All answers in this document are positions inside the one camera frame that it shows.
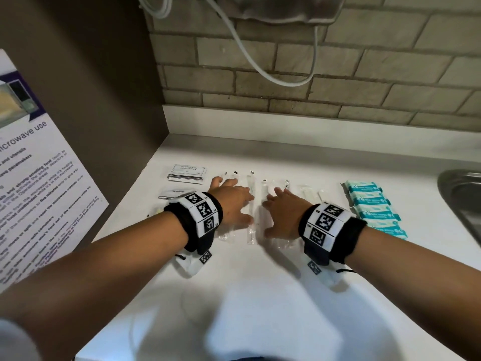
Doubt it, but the person's right hand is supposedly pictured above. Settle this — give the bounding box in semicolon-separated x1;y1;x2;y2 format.
262;187;313;240

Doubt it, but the person's left hand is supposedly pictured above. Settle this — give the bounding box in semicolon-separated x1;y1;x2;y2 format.
208;177;255;226

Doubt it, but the person's left forearm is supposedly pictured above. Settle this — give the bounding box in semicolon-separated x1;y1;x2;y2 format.
0;211;189;361

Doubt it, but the person's right forearm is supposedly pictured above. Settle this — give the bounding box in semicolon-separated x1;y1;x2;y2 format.
344;226;481;361

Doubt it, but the row of clear wrapped sticks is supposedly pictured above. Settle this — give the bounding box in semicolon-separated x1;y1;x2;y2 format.
217;169;328;247

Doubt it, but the black wristband with marker tags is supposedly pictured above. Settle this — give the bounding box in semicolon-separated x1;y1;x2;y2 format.
164;191;224;256
298;202;368;266

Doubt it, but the white paper sachet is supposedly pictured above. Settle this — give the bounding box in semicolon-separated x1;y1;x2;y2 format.
167;165;208;185

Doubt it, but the silver foil sachet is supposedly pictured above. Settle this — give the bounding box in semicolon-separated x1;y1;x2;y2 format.
158;188;194;200

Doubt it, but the teal wet wipe packet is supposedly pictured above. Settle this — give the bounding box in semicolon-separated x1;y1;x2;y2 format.
363;218;402;228
355;204;400;219
375;227;409;240
344;180;383;193
349;192;391;206

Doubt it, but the stainless steel sink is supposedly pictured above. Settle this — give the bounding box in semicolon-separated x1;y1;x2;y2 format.
437;169;481;248

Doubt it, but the printed notice poster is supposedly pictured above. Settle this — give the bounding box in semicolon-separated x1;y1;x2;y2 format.
0;49;110;294

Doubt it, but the grey sleeve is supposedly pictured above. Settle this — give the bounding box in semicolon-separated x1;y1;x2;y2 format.
0;318;40;361

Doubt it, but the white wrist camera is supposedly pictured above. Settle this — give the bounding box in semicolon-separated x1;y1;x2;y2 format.
173;249;213;279
306;259;347;289

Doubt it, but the white power cable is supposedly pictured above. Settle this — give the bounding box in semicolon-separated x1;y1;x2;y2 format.
202;0;320;87
135;0;174;20

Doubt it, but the grey wall appliance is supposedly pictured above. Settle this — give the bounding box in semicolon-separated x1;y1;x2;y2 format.
215;0;347;25

